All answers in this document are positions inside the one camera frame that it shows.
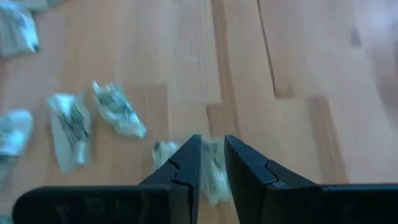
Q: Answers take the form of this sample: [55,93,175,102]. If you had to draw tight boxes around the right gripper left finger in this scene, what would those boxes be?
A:
[139,134,203,224]

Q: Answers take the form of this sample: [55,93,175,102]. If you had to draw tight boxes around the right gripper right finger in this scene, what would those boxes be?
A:
[223,134,325,224]

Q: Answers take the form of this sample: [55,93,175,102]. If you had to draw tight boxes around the green white stevia packet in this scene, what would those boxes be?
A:
[151,139,181,171]
[201,138,233,207]
[0,108,34,187]
[0,0,40,58]
[46,92,92,174]
[91,80,148,139]

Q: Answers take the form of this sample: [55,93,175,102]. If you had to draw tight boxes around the wrapper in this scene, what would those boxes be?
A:
[24,0,68,12]

